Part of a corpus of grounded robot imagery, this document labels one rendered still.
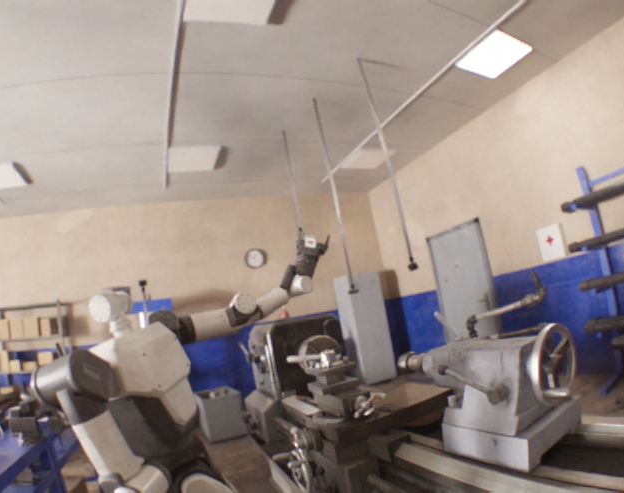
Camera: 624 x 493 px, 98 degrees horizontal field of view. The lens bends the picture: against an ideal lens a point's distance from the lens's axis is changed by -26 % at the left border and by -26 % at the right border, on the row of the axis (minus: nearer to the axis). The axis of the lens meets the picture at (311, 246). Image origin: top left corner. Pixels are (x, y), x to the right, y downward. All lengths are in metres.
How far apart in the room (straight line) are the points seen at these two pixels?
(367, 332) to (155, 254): 3.51
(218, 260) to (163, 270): 0.87
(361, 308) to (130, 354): 5.18
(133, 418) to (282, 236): 5.37
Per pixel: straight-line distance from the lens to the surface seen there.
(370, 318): 5.90
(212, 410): 4.31
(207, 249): 5.74
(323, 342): 2.25
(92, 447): 0.80
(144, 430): 0.90
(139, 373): 0.84
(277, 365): 2.37
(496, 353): 1.07
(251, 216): 6.01
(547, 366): 1.03
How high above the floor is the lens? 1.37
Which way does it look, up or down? 10 degrees up
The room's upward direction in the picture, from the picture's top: 10 degrees counter-clockwise
